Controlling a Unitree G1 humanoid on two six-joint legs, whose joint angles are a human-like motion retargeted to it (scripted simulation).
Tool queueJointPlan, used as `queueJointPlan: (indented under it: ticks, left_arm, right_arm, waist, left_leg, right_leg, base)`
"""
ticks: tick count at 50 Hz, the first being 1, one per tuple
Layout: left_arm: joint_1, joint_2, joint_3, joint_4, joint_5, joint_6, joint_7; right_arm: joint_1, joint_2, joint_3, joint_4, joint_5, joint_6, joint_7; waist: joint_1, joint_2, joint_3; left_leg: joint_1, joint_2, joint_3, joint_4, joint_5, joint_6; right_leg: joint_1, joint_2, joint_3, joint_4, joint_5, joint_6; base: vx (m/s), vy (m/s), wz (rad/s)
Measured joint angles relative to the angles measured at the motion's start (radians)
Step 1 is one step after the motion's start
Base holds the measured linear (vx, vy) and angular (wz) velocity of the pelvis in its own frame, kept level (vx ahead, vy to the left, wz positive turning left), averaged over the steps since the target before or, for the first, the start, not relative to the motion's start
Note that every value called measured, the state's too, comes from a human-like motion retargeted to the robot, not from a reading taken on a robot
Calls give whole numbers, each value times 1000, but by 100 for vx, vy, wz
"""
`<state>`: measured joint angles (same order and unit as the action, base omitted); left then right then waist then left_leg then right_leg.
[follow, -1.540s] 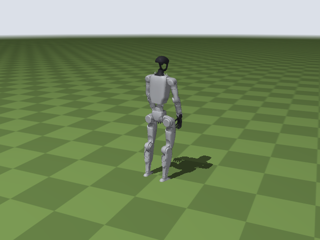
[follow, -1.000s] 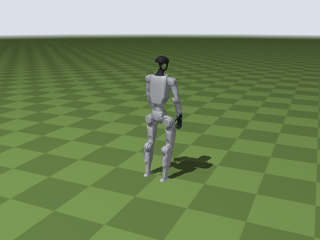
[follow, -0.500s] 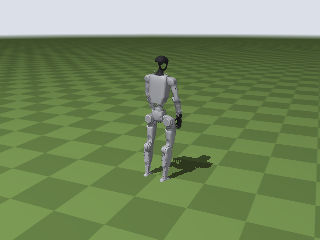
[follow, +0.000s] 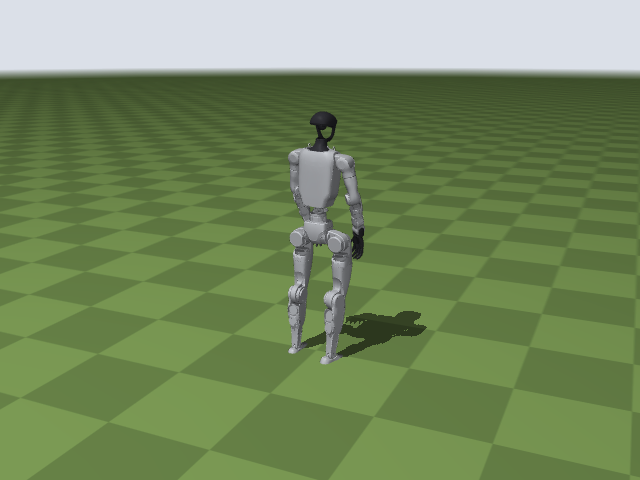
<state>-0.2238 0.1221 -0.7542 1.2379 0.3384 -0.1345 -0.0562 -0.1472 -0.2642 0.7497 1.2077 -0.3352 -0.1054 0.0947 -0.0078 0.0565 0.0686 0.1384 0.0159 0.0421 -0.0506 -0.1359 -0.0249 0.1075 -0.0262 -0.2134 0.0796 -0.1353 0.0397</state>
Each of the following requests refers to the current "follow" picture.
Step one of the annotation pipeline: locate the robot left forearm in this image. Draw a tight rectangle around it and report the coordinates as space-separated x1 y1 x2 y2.
293 194 311 221

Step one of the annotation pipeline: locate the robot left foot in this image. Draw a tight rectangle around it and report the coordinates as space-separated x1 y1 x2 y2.
288 342 307 354

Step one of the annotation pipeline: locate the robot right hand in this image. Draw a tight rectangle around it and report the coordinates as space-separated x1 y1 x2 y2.
351 228 364 259

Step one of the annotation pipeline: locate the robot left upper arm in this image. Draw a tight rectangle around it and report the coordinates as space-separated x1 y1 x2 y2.
288 148 303 196

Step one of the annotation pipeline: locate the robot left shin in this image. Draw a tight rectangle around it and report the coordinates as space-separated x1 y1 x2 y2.
288 286 307 349

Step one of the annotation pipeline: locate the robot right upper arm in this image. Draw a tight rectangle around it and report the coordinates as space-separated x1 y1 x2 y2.
334 153 360 206

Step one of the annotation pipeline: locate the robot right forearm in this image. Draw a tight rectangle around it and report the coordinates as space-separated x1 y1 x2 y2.
350 192 365 235

